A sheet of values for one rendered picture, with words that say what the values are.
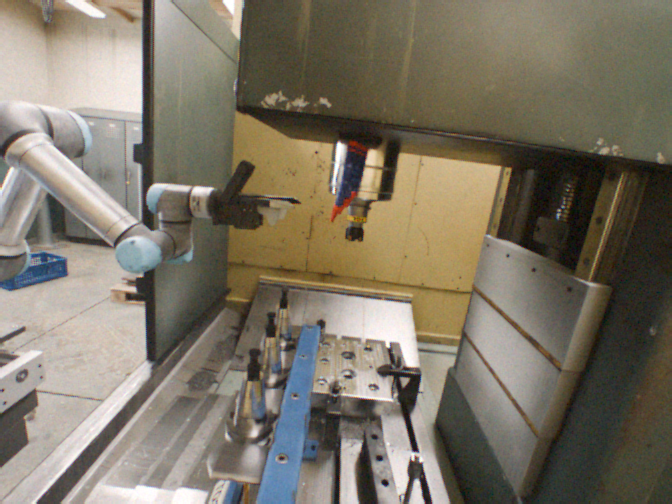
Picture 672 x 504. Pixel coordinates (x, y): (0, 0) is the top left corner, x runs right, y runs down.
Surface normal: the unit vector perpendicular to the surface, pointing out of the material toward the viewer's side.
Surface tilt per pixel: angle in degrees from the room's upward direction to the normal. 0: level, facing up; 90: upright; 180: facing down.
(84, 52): 90
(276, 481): 0
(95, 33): 90
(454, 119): 90
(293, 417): 0
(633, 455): 90
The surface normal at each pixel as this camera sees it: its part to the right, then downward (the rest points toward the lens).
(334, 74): -0.02, 0.25
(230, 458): 0.12, -0.96
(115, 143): 0.27, 0.27
